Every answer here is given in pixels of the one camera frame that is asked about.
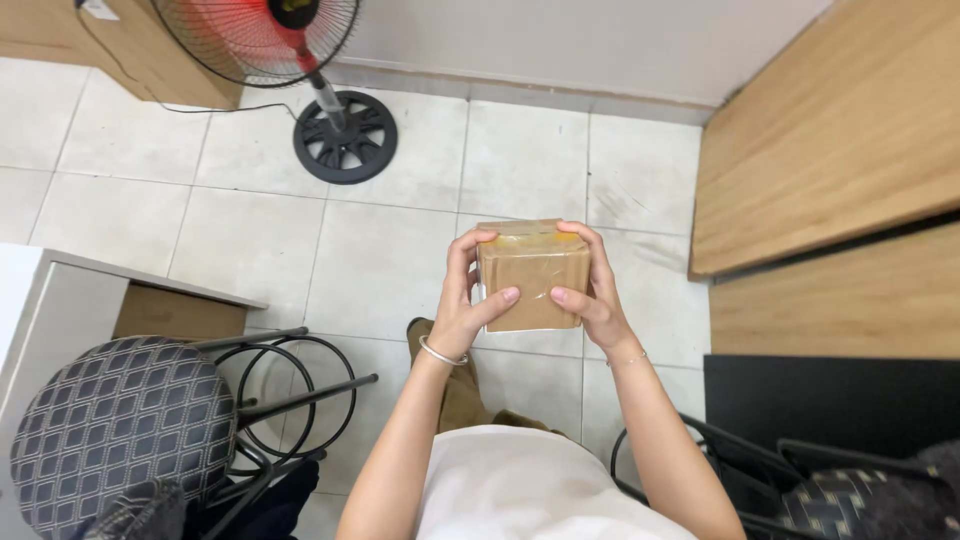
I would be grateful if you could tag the person's right hand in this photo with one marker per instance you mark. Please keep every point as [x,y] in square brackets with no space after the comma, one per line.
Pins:
[600,300]

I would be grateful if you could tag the dark clothing heap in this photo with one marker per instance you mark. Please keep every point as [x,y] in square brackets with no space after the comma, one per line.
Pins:
[255,502]

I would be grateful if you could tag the wooden table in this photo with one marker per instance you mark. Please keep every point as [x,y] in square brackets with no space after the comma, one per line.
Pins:
[832,180]

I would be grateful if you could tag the person's left hand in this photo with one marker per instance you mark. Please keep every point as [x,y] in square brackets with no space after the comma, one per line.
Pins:
[455,313]

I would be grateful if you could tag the white desk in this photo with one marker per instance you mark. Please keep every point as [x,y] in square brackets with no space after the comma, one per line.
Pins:
[52,315]

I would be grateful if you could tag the patterned round stool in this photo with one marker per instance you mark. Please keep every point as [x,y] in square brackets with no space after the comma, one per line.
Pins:
[120,427]

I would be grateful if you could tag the patterned black metal chair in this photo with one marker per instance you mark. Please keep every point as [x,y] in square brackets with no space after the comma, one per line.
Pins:
[825,495]

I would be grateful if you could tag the silver bangle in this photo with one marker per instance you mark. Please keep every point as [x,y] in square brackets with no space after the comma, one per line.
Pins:
[441,355]

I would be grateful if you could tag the person's white shirt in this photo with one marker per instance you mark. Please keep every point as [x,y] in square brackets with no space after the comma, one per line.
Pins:
[540,487]

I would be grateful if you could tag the taped brown cardboard box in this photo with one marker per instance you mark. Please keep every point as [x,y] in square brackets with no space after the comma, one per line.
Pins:
[532,279]

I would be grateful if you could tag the red and black standing fan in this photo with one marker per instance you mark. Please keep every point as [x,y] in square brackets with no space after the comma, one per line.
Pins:
[300,67]

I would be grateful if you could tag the person's olive trousers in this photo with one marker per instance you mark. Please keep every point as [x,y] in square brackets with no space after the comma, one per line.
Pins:
[459,382]

